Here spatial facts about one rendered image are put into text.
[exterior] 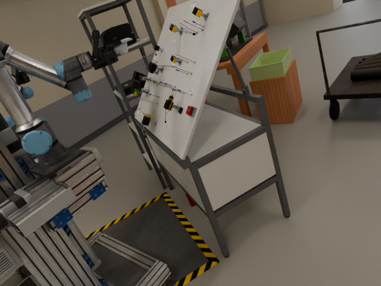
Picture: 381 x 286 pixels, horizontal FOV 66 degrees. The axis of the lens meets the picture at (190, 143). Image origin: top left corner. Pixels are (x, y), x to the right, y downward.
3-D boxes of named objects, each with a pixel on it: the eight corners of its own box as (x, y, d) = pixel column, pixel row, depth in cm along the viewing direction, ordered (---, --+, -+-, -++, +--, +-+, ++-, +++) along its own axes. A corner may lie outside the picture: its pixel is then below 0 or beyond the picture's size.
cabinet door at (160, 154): (176, 180, 241) (159, 139, 225) (156, 159, 289) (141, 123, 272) (178, 179, 242) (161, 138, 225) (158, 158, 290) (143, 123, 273)
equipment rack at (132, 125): (163, 190, 312) (81, 9, 234) (147, 169, 364) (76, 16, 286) (203, 168, 324) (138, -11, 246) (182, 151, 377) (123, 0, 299)
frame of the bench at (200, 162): (225, 259, 207) (190, 167, 173) (169, 189, 310) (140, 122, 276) (291, 215, 222) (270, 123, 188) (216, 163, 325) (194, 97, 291)
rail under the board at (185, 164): (184, 169, 172) (180, 160, 169) (136, 124, 275) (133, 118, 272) (192, 165, 174) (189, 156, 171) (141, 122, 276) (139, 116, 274)
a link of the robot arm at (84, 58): (76, 55, 133) (76, 54, 125) (85, 52, 134) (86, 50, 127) (84, 71, 135) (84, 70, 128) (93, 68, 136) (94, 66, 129)
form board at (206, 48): (136, 118, 273) (134, 117, 272) (170, 8, 258) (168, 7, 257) (184, 160, 170) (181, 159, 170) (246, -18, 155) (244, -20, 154)
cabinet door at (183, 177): (205, 214, 193) (186, 165, 177) (176, 181, 241) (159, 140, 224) (208, 211, 194) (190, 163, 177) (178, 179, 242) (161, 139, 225)
